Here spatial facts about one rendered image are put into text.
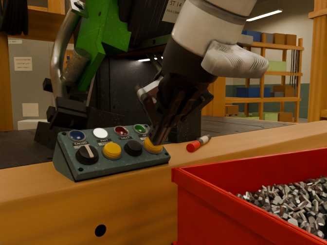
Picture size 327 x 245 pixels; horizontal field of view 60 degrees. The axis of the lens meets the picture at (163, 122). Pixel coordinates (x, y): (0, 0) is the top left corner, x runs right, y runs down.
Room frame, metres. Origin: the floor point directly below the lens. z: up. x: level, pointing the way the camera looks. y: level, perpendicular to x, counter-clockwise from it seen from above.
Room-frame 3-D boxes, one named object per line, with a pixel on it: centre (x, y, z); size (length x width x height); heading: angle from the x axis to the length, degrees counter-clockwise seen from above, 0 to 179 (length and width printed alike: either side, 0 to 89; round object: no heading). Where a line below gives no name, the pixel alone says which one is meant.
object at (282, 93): (6.35, -2.03, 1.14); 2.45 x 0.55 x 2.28; 117
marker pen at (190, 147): (0.57, -0.07, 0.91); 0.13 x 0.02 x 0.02; 157
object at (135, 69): (0.94, 0.11, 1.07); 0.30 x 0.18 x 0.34; 128
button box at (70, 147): (0.42, 0.08, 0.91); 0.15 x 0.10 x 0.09; 128
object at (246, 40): (0.74, -0.01, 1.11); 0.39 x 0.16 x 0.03; 38
